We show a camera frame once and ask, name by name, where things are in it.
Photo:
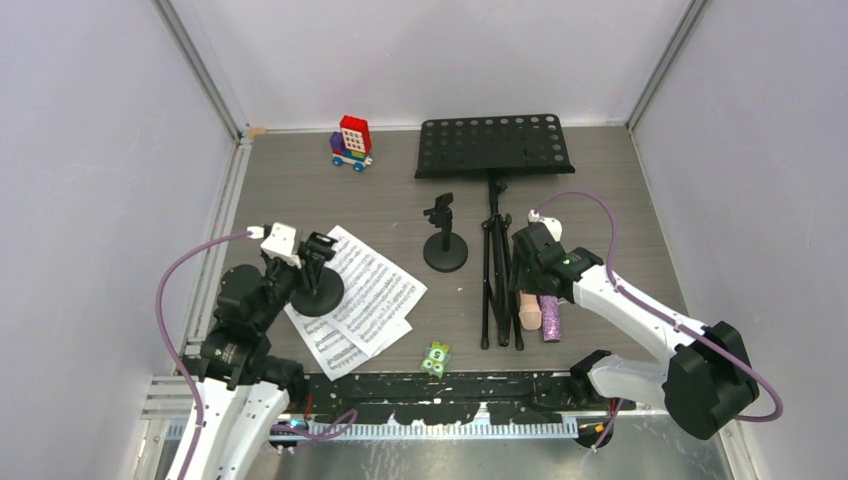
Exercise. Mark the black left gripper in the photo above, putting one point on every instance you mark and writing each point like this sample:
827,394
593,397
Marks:
312,262

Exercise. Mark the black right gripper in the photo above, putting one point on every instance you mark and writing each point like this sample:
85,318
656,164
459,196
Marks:
519,280

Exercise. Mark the black microphone stand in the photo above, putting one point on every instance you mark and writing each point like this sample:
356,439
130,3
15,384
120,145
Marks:
322,289
444,251

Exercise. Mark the beige microphone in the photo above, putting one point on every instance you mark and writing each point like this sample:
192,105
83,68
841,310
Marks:
529,312

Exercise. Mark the purple glitter microphone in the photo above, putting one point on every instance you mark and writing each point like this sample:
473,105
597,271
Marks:
550,319

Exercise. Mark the sheet music page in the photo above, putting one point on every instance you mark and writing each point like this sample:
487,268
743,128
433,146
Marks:
336,355
377,293

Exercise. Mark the black music stand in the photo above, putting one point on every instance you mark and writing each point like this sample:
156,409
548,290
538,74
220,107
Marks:
493,148

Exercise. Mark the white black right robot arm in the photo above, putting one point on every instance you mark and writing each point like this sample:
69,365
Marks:
700,374

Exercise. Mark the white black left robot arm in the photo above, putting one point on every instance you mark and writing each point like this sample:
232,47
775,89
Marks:
238,388

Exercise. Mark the colourful toy block truck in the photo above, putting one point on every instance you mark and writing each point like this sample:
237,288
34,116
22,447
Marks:
352,144

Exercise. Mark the green toy block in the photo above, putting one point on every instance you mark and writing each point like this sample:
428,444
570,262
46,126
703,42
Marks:
437,356

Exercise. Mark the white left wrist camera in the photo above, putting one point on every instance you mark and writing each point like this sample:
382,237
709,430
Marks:
279,241

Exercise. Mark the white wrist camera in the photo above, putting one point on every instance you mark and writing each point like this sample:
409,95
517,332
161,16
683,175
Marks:
279,241
553,225

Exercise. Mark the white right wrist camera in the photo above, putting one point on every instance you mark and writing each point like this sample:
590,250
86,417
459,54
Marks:
553,225

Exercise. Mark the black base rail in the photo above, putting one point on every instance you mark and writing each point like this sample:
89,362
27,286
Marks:
518,397

